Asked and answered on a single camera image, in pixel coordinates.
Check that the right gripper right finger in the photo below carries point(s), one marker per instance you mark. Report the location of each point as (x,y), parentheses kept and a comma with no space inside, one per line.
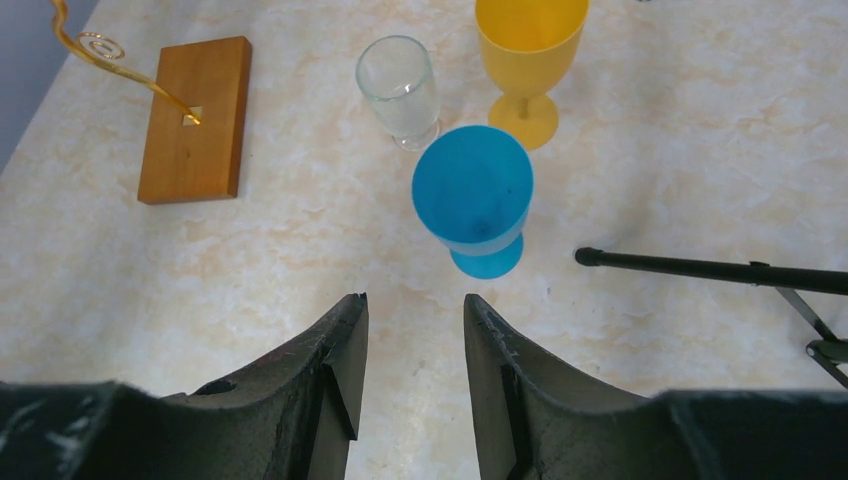
(537,417)

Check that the gold wire wine glass rack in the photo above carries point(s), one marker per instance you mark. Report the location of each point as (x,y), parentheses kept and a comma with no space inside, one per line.
(101,51)

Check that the blue plastic wine glass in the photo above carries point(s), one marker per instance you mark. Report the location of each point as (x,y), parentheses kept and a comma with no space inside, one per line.
(472,189)

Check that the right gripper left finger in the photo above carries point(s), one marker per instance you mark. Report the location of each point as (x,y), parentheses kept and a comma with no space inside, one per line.
(290,414)

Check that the clear wine glass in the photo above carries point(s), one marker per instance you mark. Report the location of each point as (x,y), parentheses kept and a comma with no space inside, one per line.
(395,74)

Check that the black perforated music stand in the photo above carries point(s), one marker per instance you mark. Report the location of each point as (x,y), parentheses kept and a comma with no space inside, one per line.
(829,351)

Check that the yellow plastic wine glass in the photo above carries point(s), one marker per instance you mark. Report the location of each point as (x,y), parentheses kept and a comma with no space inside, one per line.
(527,47)

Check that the wooden rack base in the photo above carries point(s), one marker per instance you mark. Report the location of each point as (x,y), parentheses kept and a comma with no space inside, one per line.
(193,152)

